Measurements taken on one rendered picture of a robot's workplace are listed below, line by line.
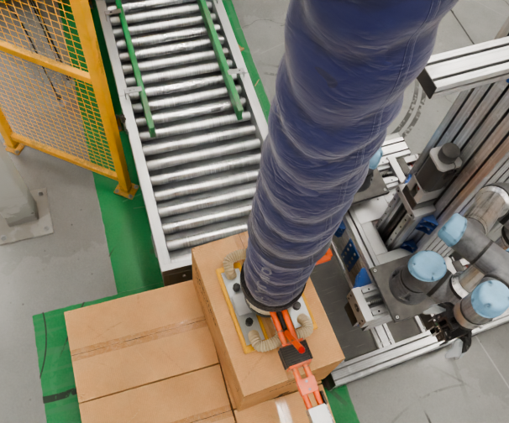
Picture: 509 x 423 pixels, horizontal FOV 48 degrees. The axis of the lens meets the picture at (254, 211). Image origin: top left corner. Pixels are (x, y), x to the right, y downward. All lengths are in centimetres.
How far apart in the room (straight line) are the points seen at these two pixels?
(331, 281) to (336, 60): 228
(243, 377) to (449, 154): 104
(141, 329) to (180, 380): 28
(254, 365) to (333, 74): 143
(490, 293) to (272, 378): 101
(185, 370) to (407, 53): 192
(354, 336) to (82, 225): 163
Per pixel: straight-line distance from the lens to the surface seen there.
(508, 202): 175
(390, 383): 323
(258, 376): 213
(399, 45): 86
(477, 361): 343
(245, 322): 213
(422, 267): 203
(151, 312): 261
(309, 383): 200
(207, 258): 225
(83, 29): 239
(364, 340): 301
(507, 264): 144
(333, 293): 305
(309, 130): 101
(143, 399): 253
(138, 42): 340
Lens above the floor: 304
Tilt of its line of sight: 63 degrees down
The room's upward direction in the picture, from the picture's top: 10 degrees clockwise
